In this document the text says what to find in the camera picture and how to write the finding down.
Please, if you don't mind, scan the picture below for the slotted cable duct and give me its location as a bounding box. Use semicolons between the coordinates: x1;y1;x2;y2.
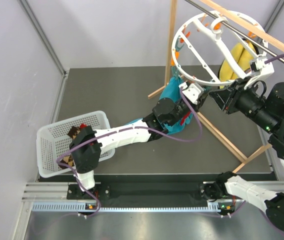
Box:
32;202;233;213

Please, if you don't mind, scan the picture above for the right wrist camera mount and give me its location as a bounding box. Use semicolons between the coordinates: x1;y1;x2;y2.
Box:
244;56;275;90

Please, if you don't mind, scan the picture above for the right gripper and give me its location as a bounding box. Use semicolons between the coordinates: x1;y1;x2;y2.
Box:
207;74;277;133

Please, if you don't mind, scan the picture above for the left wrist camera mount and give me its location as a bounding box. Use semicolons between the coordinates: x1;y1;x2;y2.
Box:
179;82;205;104

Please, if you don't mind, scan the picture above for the red sock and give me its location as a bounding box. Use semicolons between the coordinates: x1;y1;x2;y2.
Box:
79;123;87;129
180;111;191;126

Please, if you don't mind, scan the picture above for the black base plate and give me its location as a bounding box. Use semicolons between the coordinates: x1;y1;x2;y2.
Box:
67;182;230;202

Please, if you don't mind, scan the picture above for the yellow cloth with black trim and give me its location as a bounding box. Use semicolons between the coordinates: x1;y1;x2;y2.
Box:
217;42;254;83

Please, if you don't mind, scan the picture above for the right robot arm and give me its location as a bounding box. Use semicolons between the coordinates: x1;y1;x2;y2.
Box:
201;80;284;232

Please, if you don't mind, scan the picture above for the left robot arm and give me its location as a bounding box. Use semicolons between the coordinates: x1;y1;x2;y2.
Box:
69;92;206;199

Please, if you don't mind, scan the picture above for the teal clothespin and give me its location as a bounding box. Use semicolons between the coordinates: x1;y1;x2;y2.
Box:
171;66;181;80

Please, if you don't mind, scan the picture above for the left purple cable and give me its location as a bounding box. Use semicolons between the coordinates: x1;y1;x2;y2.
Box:
55;87;203;218

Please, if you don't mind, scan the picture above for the teal cloth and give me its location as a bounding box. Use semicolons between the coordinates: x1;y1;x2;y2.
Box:
124;74;195;135

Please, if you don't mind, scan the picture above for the wooden drying rack frame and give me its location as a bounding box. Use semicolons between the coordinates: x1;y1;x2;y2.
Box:
140;0;284;179

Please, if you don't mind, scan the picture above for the metal hanging rod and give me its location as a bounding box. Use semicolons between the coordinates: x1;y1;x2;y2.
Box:
199;0;284;64

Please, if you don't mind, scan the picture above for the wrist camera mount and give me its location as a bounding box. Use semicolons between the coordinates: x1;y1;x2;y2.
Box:
244;56;275;90
179;82;205;104

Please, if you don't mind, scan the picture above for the aluminium frame rail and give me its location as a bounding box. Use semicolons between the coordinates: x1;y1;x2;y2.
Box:
18;0;69;78

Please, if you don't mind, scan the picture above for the white round clip hanger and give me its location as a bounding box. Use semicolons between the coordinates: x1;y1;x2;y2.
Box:
171;10;267;87

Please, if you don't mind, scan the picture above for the white perforated plastic basket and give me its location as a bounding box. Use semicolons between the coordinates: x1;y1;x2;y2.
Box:
36;110;110;178

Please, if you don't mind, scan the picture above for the brown argyle sock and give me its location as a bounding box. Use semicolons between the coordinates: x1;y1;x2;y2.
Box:
59;155;75;170
67;126;82;140

